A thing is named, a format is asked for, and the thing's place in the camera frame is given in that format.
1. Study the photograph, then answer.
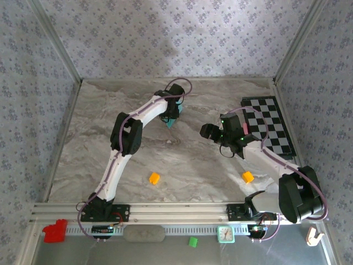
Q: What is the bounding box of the slotted grey cable duct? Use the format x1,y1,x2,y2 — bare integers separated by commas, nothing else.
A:
66,224,250,236

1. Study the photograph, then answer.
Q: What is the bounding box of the small teal clock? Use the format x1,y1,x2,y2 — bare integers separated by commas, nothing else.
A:
217,225,236,244

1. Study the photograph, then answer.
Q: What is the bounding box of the grey oval pad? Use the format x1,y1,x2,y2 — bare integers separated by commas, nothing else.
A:
122,224,166,243

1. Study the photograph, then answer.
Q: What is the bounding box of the red toy brick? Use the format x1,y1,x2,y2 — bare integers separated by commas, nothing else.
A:
42,219,68,243

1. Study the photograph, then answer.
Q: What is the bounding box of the grey metal shelf plate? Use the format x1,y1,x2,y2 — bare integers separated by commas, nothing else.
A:
30,220,339,265

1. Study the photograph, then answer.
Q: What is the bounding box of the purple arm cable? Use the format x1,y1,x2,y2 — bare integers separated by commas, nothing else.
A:
227,106,329,243
76,77,194,243

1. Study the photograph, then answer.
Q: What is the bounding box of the wooden hook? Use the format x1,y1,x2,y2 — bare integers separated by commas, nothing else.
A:
307,226,325,247

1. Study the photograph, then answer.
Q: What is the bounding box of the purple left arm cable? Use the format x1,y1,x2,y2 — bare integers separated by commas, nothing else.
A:
76,77,194,243

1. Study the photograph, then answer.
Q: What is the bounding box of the aluminium mounting rail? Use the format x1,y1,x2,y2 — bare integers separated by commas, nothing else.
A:
29,201,328,223

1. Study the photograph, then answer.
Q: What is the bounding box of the aluminium frame post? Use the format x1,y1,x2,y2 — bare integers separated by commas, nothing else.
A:
272,0,330,85
26,0,83,85

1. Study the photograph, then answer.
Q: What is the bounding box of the black grey chessboard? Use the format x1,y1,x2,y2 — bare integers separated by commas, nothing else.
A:
240,96,297,161

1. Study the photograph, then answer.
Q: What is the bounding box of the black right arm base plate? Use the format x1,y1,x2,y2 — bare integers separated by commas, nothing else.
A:
226,203,278,221

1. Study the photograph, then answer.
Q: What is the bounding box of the teal paper sheet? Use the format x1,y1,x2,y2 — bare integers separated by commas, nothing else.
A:
165,102,184,129

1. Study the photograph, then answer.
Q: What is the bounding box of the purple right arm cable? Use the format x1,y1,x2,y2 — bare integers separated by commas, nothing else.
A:
227,106,329,243

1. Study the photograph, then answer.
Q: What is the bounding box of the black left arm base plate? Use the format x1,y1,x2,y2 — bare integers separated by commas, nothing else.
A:
80,203,131,223

